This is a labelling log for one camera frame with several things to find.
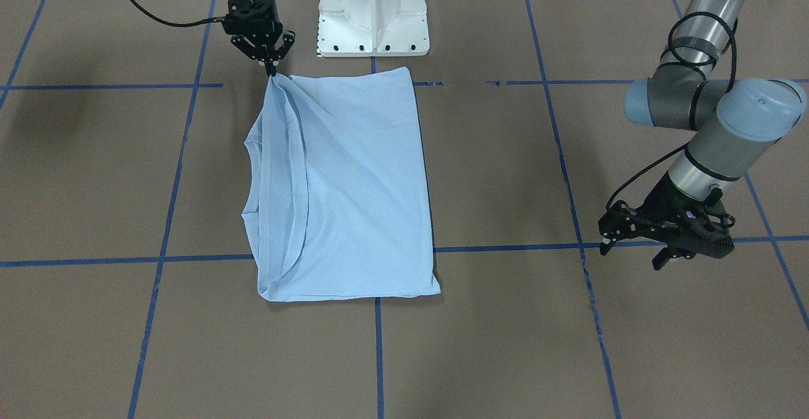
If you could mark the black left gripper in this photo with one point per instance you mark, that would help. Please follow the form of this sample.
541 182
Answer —
657 203

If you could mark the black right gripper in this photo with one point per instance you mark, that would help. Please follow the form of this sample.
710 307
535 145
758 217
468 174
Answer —
251 22

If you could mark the light blue t-shirt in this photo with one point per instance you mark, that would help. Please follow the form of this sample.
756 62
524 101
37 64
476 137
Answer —
338 206

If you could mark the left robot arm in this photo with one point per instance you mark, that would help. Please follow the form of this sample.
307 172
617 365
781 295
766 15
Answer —
734 122

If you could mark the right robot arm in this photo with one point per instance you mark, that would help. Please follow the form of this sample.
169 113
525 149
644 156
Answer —
257 31

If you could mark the white camera mast base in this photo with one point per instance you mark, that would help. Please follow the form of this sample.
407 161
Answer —
372 28

